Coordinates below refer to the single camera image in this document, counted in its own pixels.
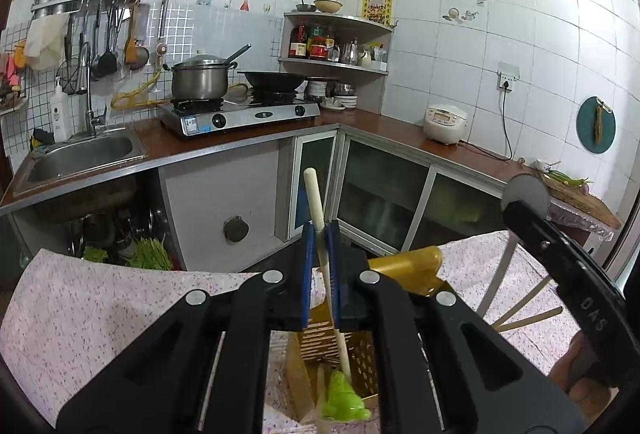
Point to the black wok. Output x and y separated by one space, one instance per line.
263 82

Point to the floral pink tablecloth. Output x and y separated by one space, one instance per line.
67 319

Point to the steel cooking pot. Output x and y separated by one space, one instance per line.
203 76

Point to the wall power socket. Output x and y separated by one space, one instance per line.
508 75

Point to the white rice cooker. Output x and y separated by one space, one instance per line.
445 123

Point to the steel gas stove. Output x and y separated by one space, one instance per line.
193 120

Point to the long wooden chopstick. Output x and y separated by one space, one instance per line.
522 302

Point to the green handled fork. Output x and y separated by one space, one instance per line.
342 403

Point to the person's right hand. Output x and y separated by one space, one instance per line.
579 376

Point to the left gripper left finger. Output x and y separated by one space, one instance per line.
201 367

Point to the green round cutting board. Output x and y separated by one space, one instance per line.
595 125

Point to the yellow perforated utensil holder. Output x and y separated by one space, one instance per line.
416 271

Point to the white soap bottle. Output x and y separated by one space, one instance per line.
60 114

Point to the steel kitchen sink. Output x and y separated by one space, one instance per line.
79 156

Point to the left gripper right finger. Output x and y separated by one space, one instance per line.
440 367

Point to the corner wall shelf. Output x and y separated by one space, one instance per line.
341 48

